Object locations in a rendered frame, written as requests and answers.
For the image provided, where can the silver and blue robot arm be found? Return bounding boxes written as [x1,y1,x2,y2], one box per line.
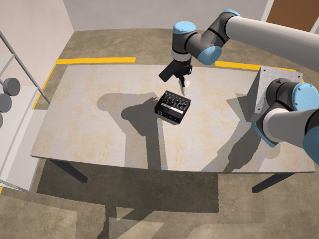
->
[171,9,319,165]

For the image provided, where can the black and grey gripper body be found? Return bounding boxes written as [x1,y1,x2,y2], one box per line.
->
[174,58,192,78]

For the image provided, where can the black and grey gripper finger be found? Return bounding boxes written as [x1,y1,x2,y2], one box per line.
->
[178,74,190,96]

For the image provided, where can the black lighting desk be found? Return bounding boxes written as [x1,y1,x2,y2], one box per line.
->
[155,90,191,124]

